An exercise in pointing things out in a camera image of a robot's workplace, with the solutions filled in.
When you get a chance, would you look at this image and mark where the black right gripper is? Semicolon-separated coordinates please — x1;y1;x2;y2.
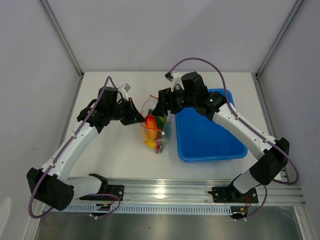
152;86;196;119

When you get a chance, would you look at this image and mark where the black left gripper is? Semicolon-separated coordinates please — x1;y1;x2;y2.
108;97;146;126

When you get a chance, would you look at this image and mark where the corner frame post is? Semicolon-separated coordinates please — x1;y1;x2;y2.
38;0;84;78
255;0;307;80

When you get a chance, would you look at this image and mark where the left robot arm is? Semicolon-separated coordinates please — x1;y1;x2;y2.
26;83;145;211

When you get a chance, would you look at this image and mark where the white slotted cable duct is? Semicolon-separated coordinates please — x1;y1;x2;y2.
43;203;234;216

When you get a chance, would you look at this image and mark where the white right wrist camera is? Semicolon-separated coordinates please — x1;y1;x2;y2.
164;71;184;91

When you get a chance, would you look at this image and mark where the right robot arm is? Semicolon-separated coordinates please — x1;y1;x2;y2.
153;71;290;202

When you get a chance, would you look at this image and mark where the orange yellow bell pepper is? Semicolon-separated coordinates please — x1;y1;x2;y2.
140;127;158;149

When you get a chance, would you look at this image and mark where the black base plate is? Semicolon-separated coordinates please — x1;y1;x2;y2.
207;186;259;204
79;184;125;201

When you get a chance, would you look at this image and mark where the red orange mango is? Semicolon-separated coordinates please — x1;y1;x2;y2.
145;114;158;130

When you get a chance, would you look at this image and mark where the aluminium frame rail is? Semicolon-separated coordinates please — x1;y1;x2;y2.
33;178;307;206

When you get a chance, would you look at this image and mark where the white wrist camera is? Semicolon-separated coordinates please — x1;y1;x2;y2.
164;71;184;91
118;83;131;100

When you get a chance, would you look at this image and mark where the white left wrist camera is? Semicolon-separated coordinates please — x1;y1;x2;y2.
118;83;131;100

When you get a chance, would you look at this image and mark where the green cucumber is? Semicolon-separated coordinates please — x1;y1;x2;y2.
154;115;167;128

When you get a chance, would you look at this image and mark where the right corner frame post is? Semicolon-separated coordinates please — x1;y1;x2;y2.
255;0;307;80

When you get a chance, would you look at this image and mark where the blue plastic bin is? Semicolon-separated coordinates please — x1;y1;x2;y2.
174;87;249;163

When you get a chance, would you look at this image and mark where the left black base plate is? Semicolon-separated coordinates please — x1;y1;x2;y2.
79;184;125;201

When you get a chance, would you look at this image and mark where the clear zip top bag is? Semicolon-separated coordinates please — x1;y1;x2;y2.
140;94;173;154

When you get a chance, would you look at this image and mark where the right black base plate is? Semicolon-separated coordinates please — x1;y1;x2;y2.
207;186;259;204

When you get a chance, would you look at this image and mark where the left corner frame post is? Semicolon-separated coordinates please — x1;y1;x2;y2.
38;0;84;78

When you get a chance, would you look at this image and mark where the red chili pepper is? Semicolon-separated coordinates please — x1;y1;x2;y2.
155;134;163;154

